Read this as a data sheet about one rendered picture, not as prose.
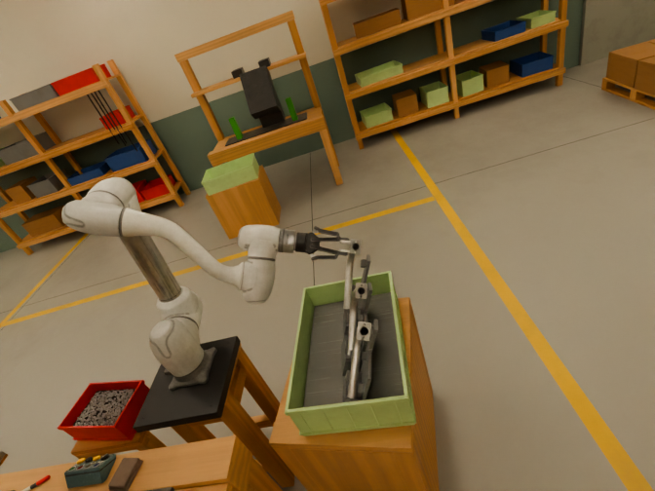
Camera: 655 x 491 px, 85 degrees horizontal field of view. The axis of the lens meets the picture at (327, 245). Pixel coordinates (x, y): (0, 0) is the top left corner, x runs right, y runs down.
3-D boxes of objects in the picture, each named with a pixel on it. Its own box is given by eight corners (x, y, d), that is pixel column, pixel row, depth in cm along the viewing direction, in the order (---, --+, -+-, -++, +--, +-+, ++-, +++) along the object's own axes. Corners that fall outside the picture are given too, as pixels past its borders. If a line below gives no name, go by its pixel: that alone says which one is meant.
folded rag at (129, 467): (127, 492, 121) (122, 489, 119) (109, 491, 123) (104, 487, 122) (144, 461, 129) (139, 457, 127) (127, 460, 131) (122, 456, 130)
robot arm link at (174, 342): (166, 383, 149) (134, 350, 137) (174, 350, 165) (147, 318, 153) (203, 369, 149) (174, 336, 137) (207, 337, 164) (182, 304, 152)
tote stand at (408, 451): (348, 392, 228) (307, 306, 184) (432, 390, 212) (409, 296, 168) (331, 521, 175) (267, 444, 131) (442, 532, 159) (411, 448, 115)
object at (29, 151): (182, 207, 584) (95, 64, 463) (26, 257, 622) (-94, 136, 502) (191, 192, 629) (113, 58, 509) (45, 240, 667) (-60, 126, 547)
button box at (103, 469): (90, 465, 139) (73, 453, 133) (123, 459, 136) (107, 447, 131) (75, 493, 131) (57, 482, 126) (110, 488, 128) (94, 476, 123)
